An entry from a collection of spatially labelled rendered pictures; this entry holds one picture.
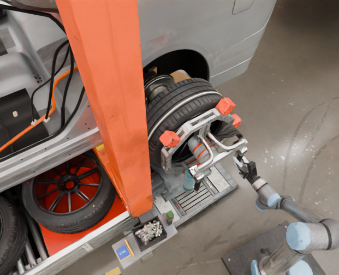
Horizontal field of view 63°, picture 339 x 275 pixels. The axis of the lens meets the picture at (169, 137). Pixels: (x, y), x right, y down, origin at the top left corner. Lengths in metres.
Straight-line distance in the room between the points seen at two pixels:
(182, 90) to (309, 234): 1.00
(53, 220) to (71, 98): 0.84
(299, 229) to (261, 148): 1.70
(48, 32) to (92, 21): 1.80
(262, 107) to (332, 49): 1.51
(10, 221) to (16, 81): 1.02
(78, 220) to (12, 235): 0.44
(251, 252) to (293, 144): 1.35
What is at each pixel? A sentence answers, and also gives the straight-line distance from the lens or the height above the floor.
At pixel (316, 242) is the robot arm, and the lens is 1.41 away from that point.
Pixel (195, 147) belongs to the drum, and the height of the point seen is 0.89.
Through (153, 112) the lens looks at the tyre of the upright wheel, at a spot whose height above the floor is 1.10.
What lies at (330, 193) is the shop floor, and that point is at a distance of 3.04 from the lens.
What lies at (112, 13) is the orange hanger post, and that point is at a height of 2.03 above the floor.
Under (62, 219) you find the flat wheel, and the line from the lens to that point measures 2.11.
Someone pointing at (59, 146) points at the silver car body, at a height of 0.91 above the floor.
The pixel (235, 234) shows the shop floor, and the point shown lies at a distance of 2.57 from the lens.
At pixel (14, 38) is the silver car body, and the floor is 0.79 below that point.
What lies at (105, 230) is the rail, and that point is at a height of 0.39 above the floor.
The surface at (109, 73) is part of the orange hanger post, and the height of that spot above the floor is 1.86.
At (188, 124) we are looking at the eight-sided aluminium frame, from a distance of 1.61.
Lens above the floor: 2.42
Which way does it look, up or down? 57 degrees down
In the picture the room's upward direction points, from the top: 3 degrees clockwise
